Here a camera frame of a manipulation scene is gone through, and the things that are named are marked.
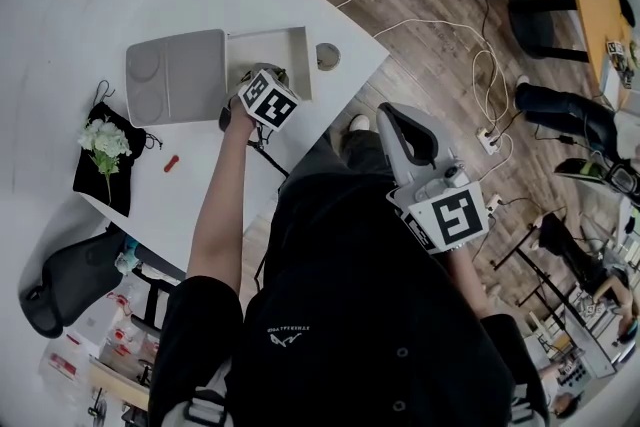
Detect person's left forearm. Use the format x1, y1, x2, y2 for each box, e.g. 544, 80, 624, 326
187, 114, 259, 289

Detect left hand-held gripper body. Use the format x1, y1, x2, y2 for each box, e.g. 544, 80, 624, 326
219, 62, 300, 133

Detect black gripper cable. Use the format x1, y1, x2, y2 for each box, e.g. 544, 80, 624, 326
246, 127, 292, 180

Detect blue cloth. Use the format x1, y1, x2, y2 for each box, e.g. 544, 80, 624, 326
121, 237, 140, 267

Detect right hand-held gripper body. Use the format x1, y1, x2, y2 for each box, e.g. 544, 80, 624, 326
385, 163, 490, 257

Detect gray harness strap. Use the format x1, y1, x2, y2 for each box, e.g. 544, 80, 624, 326
507, 382, 539, 427
159, 359, 234, 427

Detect black drawstring cloth pouch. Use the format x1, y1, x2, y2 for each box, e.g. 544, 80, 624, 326
72, 79, 164, 219

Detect white cardboard box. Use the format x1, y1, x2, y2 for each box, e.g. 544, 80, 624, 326
64, 292, 129, 347

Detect light wooden desk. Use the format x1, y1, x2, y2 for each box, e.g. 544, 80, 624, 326
88, 354, 162, 416

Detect round gray cable grommet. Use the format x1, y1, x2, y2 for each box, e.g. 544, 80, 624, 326
315, 42, 343, 72

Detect black tripod stand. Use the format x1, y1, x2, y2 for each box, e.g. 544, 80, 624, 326
492, 212, 604, 316

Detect black round object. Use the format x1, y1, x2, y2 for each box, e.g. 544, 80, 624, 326
617, 0, 637, 29

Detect white artificial flower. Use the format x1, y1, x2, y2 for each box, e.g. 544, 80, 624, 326
77, 115, 134, 206

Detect small potted plant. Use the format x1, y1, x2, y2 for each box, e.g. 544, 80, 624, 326
617, 39, 640, 89

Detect person's dark trousers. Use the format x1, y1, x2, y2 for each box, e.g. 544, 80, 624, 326
287, 127, 399, 181

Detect person's black shirt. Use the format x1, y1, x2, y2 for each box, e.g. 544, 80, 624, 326
148, 134, 551, 427

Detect black mesh office chair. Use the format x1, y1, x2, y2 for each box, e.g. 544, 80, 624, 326
19, 224, 189, 342

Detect white floor cable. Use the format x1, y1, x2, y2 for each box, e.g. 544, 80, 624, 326
327, 0, 516, 199

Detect person's right forearm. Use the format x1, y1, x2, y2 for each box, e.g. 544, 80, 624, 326
446, 244, 496, 321

